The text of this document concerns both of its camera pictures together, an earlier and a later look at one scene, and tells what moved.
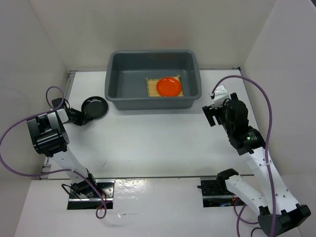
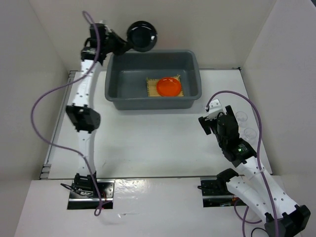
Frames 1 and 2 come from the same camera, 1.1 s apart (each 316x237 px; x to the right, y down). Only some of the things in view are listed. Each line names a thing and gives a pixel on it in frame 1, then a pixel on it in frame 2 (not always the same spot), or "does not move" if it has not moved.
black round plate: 95,107 → 142,35
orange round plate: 168,86 does not move
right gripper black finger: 212,114 → 206,125
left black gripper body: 79,117 → 114,44
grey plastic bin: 152,80 does not move
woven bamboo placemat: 152,86 does not move
